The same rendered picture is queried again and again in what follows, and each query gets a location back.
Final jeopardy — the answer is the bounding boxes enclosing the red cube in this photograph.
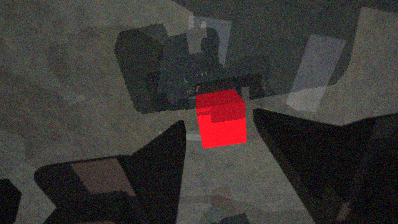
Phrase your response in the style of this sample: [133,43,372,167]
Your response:
[196,89,247,148]

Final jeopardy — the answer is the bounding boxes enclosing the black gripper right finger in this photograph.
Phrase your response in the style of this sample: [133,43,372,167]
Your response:
[253,108,398,224]

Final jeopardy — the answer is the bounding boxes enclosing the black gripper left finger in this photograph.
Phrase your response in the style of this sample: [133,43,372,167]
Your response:
[34,120,186,224]

